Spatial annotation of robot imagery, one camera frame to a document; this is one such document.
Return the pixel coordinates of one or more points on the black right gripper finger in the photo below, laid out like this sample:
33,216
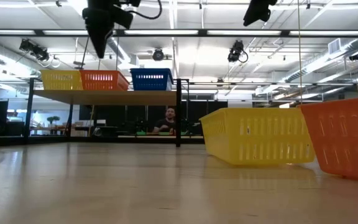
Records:
258,12

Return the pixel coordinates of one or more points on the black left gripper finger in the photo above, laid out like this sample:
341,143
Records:
100,42

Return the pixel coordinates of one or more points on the orange plastic basket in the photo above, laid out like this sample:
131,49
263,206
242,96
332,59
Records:
343,140
104,82

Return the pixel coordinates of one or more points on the yellow plastic basket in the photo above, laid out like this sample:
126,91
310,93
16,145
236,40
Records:
253,137
61,81

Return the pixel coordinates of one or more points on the blue plastic basket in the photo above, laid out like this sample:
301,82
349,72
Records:
151,84

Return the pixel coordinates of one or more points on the wooden shelf with black legs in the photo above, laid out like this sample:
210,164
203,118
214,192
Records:
104,97

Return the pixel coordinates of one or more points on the white LED light bar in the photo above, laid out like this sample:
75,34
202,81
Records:
73,32
8,32
326,32
160,32
244,32

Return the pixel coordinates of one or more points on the white air vent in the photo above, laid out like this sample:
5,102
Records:
334,46

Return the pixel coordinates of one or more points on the green potted plant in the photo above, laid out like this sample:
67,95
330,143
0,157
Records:
53,119

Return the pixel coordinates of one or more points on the person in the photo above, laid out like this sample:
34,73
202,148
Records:
166,124

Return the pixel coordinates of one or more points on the black partition panels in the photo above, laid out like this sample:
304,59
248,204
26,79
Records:
210,118

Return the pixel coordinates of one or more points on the round black hanging camera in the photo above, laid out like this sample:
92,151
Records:
158,55

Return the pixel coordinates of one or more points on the black aluminium rig frame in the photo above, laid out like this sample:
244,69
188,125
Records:
202,32

